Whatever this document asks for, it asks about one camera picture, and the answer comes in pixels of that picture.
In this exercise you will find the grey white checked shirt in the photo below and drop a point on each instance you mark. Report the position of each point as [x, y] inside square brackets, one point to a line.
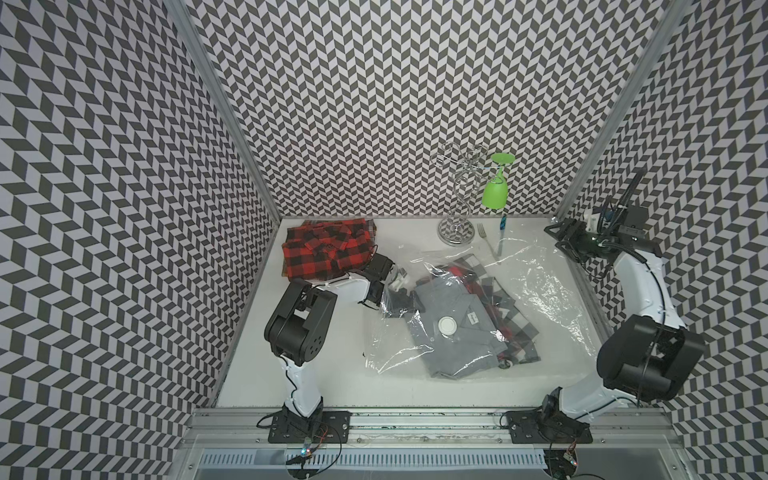
[514, 353]

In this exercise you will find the red black checked shirt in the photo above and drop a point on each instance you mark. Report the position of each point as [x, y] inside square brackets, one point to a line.
[329, 249]

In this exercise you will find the aluminium front rail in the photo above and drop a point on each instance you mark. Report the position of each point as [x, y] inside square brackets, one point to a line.
[645, 428]

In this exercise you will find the green plastic wine glass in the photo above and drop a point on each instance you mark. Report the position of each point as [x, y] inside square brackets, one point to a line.
[496, 191]

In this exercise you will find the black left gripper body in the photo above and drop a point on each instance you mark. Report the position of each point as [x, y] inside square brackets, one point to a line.
[377, 300]

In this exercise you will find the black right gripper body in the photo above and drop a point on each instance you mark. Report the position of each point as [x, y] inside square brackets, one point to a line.
[585, 242]

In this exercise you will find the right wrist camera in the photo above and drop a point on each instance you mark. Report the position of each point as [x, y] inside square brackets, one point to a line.
[629, 220]

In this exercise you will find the grey garment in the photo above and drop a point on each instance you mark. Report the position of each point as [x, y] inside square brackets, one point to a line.
[472, 349]

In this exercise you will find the aluminium corner post right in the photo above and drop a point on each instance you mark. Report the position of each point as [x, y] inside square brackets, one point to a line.
[671, 19]

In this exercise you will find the aluminium corner post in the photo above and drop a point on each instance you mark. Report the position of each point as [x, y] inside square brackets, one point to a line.
[195, 46]
[671, 19]

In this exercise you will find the clear vacuum bag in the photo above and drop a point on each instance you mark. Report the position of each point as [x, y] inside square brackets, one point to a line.
[532, 272]

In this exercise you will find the wire glass rack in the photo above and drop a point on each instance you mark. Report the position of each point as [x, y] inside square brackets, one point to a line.
[464, 165]

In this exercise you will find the aluminium corner post left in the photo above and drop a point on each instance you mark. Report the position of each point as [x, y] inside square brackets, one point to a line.
[195, 46]

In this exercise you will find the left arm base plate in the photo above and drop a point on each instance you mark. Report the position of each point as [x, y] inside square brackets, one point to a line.
[289, 428]

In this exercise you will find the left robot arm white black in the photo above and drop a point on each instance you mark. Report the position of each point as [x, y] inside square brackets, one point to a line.
[298, 327]

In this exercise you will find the metal fork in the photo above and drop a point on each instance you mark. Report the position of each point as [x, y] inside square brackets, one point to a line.
[484, 236]

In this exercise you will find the white bag valve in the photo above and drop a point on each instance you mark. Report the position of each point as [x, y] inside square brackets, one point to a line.
[447, 326]

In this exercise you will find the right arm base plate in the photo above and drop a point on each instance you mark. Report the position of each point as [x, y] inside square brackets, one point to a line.
[533, 427]

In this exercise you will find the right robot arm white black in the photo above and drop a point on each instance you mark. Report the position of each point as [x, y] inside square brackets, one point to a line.
[652, 354]

